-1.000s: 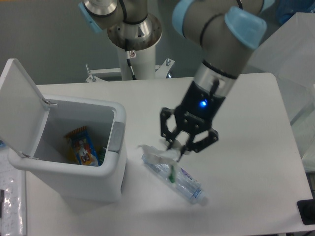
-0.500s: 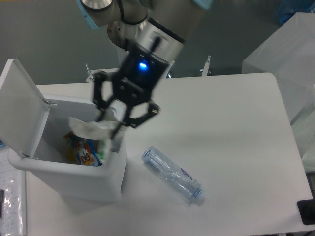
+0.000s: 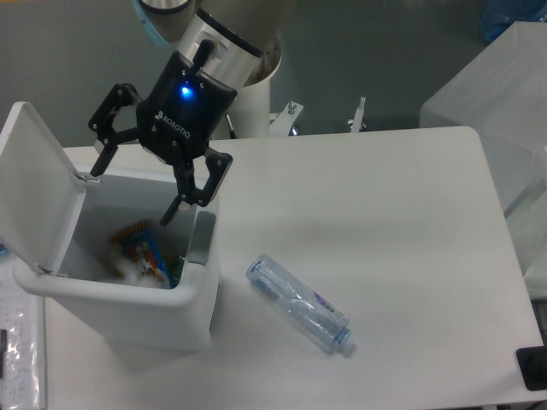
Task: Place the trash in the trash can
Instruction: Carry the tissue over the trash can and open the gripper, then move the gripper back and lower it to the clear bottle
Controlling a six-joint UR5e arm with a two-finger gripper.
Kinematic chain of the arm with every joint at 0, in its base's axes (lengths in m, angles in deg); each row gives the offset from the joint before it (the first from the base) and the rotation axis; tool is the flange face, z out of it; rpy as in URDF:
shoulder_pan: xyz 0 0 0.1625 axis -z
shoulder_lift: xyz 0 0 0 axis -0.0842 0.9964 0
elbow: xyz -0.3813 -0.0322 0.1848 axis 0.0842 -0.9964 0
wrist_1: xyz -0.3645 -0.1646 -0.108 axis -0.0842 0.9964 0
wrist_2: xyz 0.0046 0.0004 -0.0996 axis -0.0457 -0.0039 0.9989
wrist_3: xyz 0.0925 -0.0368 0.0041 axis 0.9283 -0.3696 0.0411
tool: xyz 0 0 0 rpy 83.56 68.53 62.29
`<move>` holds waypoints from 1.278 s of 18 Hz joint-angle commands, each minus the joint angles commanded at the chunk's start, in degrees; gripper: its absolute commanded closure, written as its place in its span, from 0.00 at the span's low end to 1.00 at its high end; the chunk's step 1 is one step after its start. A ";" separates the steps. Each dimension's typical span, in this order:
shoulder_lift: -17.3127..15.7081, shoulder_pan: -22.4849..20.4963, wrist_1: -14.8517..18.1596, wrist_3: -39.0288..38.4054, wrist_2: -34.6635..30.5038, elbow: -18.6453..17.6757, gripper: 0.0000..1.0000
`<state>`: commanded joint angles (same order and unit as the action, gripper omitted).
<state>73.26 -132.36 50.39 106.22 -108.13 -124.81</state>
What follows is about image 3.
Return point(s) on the black device at edge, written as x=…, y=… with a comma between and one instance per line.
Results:
x=532, y=363

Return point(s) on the translucent plastic storage box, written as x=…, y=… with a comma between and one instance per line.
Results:
x=501, y=94

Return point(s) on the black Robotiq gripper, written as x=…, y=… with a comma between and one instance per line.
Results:
x=175, y=123

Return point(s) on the clear plastic water bottle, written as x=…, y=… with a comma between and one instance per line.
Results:
x=307, y=310

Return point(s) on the orange blue snack wrapper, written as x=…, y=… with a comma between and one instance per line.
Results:
x=135, y=240

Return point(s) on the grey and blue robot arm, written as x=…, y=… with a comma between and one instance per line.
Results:
x=218, y=46

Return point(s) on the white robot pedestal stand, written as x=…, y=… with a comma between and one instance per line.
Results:
x=250, y=116

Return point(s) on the green wrapper in bin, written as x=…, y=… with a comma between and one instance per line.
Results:
x=177, y=269

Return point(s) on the white plastic trash can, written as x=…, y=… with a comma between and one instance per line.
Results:
x=60, y=223

